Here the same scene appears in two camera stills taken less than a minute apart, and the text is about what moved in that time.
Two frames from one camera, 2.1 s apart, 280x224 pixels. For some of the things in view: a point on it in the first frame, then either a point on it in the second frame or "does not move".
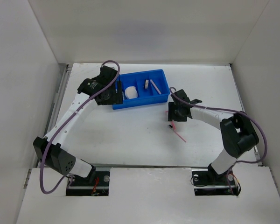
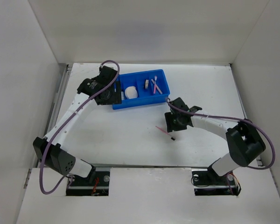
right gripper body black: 174,113 to 173,122
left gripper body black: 114,97 does not move
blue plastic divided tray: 143,88 does not move
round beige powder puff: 131,92 does not move
